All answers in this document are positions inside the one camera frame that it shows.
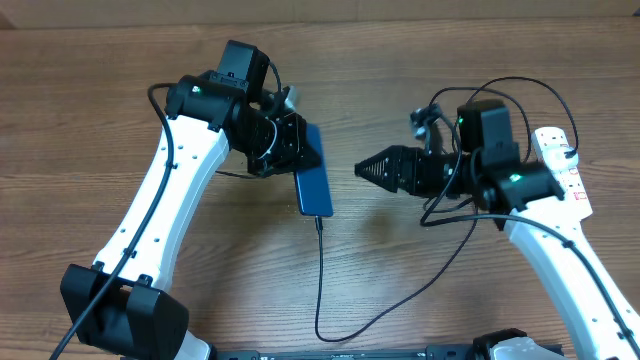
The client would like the blue smartphone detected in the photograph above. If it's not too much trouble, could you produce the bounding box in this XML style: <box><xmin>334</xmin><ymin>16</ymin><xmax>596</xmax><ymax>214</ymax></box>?
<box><xmin>294</xmin><ymin>124</ymin><xmax>334</xmax><ymax>217</ymax></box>

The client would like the black charger cable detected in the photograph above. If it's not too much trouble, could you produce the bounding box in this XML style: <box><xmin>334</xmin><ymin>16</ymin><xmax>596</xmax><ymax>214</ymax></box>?
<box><xmin>313</xmin><ymin>76</ymin><xmax>580</xmax><ymax>344</ymax></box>

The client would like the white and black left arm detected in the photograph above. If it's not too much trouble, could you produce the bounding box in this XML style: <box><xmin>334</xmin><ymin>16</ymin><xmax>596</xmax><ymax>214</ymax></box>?
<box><xmin>60</xmin><ymin>40</ymin><xmax>331</xmax><ymax>359</ymax></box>

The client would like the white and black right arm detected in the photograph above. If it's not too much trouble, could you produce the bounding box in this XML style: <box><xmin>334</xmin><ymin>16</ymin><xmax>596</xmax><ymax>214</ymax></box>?
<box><xmin>354</xmin><ymin>100</ymin><xmax>639</xmax><ymax>359</ymax></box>

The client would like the white charger plug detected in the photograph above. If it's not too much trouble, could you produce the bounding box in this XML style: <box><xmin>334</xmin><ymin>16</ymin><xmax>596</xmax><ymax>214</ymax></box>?
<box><xmin>542</xmin><ymin>146</ymin><xmax>579</xmax><ymax>172</ymax></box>

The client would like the white power strip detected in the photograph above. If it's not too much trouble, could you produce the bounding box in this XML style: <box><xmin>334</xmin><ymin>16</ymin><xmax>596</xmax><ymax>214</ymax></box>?
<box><xmin>531</xmin><ymin>127</ymin><xmax>593</xmax><ymax>220</ymax></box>

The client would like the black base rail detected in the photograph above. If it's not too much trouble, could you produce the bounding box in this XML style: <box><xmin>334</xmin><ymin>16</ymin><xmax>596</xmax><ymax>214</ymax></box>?
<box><xmin>209</xmin><ymin>327</ymin><xmax>566</xmax><ymax>360</ymax></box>

